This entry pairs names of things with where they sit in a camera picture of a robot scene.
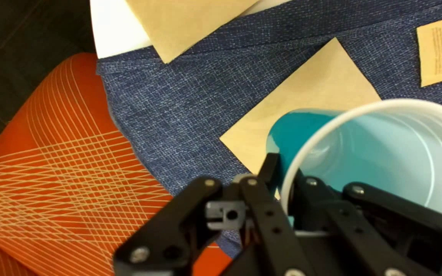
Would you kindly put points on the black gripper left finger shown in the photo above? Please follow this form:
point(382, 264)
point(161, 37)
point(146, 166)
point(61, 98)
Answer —
point(172, 241)

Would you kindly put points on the blue plastic cup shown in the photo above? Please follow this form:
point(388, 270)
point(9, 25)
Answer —
point(391, 144)

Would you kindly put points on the round white table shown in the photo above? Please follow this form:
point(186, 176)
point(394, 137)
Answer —
point(118, 31)

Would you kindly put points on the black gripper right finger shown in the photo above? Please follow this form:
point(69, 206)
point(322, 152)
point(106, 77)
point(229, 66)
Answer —
point(368, 232)

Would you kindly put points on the brown paper napkin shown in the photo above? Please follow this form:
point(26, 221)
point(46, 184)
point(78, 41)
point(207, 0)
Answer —
point(176, 25)
point(328, 80)

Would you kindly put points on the blue denim cloth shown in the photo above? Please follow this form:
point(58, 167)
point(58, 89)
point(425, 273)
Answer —
point(175, 112)

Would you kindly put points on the orange sofa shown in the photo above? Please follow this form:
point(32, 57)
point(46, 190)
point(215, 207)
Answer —
point(70, 187)

